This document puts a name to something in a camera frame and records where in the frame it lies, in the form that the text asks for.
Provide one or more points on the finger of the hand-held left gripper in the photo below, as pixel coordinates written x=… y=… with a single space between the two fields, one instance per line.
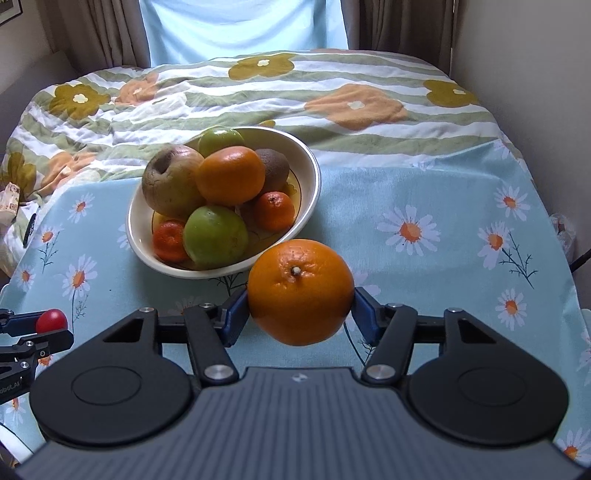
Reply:
x=23 y=324
x=55 y=340

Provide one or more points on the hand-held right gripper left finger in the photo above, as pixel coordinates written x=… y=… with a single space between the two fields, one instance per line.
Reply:
x=235 y=318

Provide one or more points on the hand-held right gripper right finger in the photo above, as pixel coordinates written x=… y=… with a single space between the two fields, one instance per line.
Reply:
x=367 y=316

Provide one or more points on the red cherry tomato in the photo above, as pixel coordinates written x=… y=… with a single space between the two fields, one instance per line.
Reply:
x=51 y=321

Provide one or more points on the large orange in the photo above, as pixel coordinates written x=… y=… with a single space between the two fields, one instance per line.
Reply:
x=300 y=295

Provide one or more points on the large green apple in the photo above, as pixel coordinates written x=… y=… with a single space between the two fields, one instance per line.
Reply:
x=214 y=237

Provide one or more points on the small tangerine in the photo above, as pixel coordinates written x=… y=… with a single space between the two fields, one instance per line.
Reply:
x=168 y=242
x=273 y=211

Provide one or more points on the medium orange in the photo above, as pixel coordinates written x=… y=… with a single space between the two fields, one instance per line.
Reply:
x=231 y=175

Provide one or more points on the cream ceramic bowl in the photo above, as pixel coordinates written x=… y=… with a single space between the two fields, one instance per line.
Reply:
x=307 y=184

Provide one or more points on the brownish yellow apple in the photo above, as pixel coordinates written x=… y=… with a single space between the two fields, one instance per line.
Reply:
x=171 y=182

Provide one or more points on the light blue daisy tablecloth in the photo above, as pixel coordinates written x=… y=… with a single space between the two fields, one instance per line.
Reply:
x=415 y=277

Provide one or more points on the small printed box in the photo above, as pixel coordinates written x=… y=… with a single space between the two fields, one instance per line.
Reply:
x=10 y=203

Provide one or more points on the brown kiwi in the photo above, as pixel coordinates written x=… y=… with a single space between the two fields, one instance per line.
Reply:
x=276 y=168

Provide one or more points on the small green apple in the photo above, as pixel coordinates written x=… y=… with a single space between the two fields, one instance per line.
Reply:
x=219 y=141

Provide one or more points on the clear plastic bag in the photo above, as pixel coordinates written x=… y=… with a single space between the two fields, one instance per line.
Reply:
x=563 y=235

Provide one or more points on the striped floral blanket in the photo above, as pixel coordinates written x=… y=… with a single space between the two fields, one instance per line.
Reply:
x=277 y=97

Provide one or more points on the brown curtain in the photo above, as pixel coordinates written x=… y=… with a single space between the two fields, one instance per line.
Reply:
x=97 y=32
x=401 y=27

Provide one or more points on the light blue sheer curtain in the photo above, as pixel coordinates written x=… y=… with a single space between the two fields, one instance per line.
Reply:
x=240 y=27

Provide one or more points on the framed wall picture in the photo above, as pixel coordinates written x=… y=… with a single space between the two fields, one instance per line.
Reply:
x=9 y=11

